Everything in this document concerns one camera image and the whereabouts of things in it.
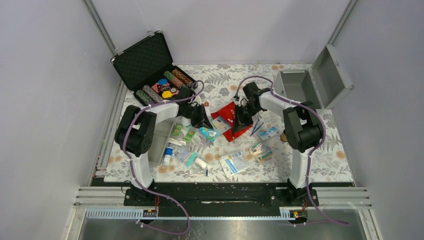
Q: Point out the brown orange-capped bottle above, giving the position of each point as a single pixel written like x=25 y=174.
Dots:
x=283 y=137

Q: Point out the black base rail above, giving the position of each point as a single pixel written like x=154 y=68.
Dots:
x=221 y=199

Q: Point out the grey metal box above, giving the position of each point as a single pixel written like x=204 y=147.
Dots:
x=325 y=83

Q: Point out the bandage roll packet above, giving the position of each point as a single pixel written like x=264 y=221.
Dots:
x=261 y=152

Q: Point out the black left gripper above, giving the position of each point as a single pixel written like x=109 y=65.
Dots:
x=202 y=120

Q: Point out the blue cotton swab packet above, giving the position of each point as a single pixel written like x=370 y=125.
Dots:
x=219 y=126

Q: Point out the grey plastic tray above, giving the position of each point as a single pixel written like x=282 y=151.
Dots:
x=160 y=139

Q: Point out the white bandage roll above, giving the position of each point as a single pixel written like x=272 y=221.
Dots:
x=202 y=164

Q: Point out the teal strip packet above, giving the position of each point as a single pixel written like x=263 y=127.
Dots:
x=191 y=159

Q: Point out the red first aid pouch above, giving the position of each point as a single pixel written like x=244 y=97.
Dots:
x=228 y=113

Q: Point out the green sachet lower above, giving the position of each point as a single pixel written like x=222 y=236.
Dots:
x=189 y=136

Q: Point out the clear syringe packet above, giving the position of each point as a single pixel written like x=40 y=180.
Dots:
x=198 y=172

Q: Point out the white pill bottle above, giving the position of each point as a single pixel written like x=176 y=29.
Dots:
x=186 y=123

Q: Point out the floral table mat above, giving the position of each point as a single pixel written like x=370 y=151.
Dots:
x=329 y=162

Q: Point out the white blue-label bottle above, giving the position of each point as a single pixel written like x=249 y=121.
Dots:
x=168 y=152

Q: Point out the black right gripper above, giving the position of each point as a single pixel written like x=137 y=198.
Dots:
x=240 y=120

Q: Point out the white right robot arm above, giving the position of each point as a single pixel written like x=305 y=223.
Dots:
x=303 y=127

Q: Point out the blue tweezers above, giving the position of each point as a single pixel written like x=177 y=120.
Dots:
x=257 y=126

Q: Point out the blue white gauze packet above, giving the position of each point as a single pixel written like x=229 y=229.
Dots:
x=234 y=163

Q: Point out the green sachet upper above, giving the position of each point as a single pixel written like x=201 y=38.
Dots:
x=178 y=130

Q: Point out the black poker chip case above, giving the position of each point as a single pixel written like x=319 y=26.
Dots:
x=148 y=69

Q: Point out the green sachet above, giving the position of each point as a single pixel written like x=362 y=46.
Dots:
x=189 y=136
x=178 y=130

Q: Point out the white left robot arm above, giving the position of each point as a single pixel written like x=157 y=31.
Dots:
x=136 y=130

